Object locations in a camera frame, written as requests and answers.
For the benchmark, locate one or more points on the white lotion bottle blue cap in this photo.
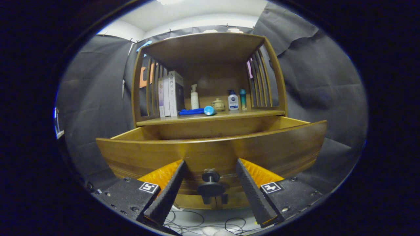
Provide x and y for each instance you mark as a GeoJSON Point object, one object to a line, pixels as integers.
{"type": "Point", "coordinates": [233, 102]}

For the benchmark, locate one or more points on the white pump bottle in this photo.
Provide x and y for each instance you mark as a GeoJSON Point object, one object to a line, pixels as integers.
{"type": "Point", "coordinates": [195, 101]}

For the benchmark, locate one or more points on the white and blue tube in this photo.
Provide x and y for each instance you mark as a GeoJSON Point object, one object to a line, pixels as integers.
{"type": "Point", "coordinates": [209, 110]}

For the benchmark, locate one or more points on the white rounded object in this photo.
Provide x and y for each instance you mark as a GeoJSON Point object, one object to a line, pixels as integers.
{"type": "Point", "coordinates": [215, 232]}

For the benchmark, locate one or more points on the blue cloth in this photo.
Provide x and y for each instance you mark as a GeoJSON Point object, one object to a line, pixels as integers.
{"type": "Point", "coordinates": [190, 111]}

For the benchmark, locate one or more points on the teal bottle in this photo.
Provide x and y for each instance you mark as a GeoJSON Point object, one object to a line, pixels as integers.
{"type": "Point", "coordinates": [242, 100]}

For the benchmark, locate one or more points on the pale purple book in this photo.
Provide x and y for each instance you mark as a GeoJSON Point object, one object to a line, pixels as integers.
{"type": "Point", "coordinates": [161, 101]}

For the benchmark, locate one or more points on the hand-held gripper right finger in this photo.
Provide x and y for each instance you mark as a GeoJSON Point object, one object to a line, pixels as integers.
{"type": "Point", "coordinates": [254, 196]}

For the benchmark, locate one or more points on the beige lidded teacup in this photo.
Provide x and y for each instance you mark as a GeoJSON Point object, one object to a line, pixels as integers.
{"type": "Point", "coordinates": [218, 105]}

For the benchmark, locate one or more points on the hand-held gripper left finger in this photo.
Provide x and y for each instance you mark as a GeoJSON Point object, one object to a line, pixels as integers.
{"type": "Point", "coordinates": [169, 193]}

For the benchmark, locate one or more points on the wooden cabinet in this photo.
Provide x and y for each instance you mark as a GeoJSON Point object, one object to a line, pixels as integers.
{"type": "Point", "coordinates": [203, 49]}

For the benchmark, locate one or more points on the wooden countertop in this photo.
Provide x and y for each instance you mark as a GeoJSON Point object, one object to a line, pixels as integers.
{"type": "Point", "coordinates": [229, 115]}

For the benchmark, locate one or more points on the ceiling light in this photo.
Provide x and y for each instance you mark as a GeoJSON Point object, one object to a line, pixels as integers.
{"type": "Point", "coordinates": [169, 1]}

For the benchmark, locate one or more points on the black backdrop cloth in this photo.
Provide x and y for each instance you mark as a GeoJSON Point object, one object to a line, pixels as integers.
{"type": "Point", "coordinates": [315, 91]}

